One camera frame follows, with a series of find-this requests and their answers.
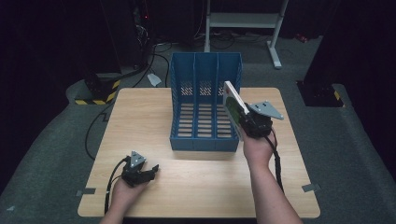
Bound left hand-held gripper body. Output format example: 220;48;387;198
240;100;285;140

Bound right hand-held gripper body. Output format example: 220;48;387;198
120;150;151;189

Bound white book with green leaf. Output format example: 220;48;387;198
222;80;250;142

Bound blue plastic file rack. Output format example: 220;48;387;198
169;51;244;153

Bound person's left hand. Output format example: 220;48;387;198
109;177;149;214

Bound person's right hand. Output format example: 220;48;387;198
242;128;277;171

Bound grey tape piece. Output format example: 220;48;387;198
76;188;97;198
301;183;321;193

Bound black base with yellow stripes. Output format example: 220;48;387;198
74;73;121;106
295;80;347;108

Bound white metal stand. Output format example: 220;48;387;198
204;0;290;70

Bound white scrap on floor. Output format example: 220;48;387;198
147;73;163;88

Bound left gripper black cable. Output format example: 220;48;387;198
104;156;131;216

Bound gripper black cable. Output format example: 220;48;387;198
104;156;131;216
263;135;285;193

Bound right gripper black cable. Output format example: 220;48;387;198
263;135;285;193

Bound black floor cable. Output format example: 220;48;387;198
84;102;115;161

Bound black cable bundle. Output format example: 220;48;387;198
192;28;273;50

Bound dark equipment tower with cables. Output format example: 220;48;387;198
132;0;154;70

